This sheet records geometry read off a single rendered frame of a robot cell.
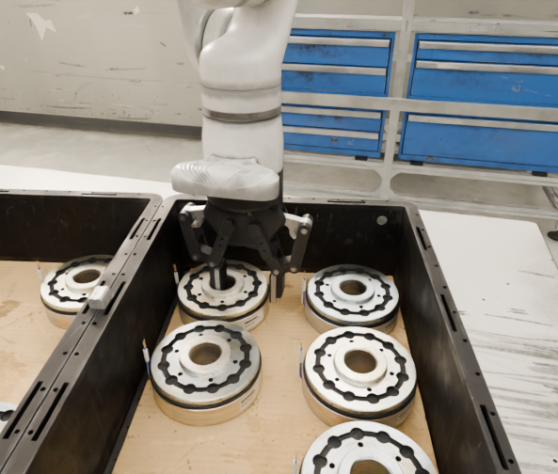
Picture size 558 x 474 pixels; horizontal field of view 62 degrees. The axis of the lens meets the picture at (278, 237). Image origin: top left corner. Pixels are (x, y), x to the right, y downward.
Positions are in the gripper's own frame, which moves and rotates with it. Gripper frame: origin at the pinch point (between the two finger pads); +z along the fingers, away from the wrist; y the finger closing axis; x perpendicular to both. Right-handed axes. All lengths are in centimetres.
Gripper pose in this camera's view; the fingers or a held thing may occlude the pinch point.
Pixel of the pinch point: (247, 284)
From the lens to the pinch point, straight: 52.0
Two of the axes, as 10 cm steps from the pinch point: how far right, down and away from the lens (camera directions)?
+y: -9.8, -1.1, 1.6
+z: -0.1, 8.5, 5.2
